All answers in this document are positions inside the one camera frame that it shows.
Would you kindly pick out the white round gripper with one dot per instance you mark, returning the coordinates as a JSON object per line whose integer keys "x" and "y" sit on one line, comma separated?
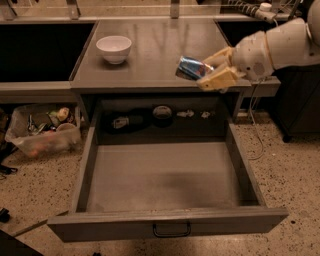
{"x": 250, "y": 56}

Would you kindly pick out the blue silver redbull can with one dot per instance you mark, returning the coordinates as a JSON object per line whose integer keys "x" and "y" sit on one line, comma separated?
{"x": 192, "y": 69}

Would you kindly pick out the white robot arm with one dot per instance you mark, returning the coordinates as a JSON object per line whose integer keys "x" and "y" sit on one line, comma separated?
{"x": 294, "y": 43}

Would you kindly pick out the grey open top drawer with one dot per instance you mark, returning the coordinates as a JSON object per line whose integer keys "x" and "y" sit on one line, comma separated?
{"x": 193, "y": 171}

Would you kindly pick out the crumpled white paper right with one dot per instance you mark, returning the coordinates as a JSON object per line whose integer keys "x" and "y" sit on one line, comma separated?
{"x": 207, "y": 114}

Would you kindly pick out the crumpled white paper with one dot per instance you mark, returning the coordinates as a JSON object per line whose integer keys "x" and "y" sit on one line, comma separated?
{"x": 185, "y": 114}
{"x": 207, "y": 114}

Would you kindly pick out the crumpled white paper left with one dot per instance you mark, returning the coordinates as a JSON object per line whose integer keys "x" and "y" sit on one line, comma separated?
{"x": 185, "y": 114}

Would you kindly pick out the white power strip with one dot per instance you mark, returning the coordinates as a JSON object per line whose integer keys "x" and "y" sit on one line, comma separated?
{"x": 262, "y": 12}

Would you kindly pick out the black tape roll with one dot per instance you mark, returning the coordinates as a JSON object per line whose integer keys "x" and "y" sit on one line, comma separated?
{"x": 162, "y": 116}

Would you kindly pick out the grey cabinet counter unit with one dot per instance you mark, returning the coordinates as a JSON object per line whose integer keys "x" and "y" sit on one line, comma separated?
{"x": 157, "y": 46}

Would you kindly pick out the white ceramic bowl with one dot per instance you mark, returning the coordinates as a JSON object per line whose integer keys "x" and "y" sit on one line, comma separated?
{"x": 114, "y": 49}

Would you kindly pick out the black cloth with label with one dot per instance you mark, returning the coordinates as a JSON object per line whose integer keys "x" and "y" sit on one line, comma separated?
{"x": 126, "y": 122}

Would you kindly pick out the clear plastic storage bin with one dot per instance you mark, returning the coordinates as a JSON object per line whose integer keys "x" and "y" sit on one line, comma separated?
{"x": 37, "y": 129}

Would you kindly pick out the black drawer handle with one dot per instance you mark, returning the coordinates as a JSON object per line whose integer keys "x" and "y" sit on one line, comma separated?
{"x": 171, "y": 230}

